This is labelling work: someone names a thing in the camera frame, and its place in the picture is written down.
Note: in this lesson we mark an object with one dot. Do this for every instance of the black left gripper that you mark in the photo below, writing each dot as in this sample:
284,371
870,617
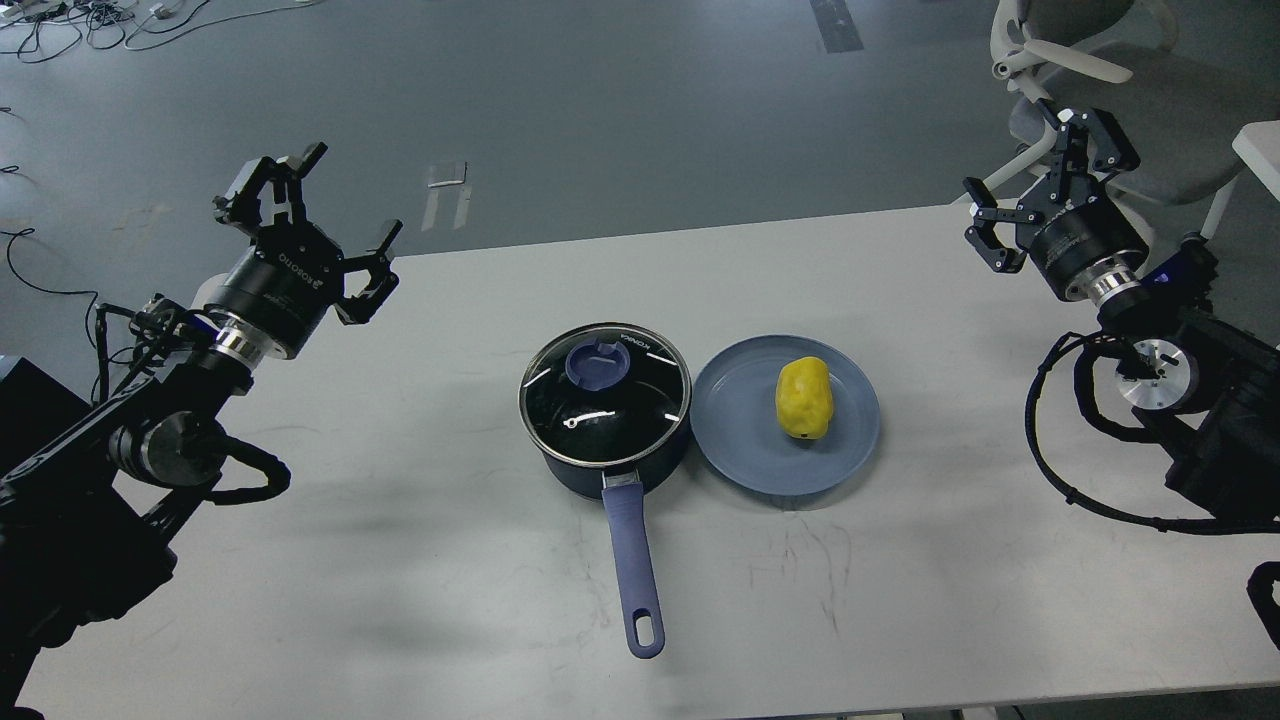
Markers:
289,276

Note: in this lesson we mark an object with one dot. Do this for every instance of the white floor tape marks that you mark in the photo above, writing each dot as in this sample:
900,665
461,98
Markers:
447,196

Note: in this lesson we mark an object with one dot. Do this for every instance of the grey floor tape strip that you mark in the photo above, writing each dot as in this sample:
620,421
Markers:
836,25

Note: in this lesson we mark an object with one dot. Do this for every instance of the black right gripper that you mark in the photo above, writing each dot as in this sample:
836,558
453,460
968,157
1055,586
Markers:
1090,148

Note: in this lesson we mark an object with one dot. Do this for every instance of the white grey office chair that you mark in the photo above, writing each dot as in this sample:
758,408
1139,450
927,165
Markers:
1181,114

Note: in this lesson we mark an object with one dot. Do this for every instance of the glass pot lid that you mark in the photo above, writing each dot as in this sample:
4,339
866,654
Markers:
603,394

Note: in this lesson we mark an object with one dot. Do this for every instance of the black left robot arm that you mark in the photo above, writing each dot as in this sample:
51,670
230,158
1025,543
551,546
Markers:
88,516

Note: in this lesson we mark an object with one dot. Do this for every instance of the blue plate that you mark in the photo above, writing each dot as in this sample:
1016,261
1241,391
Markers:
734,421

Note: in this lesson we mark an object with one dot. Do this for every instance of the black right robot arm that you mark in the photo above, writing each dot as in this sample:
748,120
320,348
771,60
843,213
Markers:
1162,369

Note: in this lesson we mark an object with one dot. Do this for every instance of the dark blue saucepan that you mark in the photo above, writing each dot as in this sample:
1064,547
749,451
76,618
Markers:
622,488

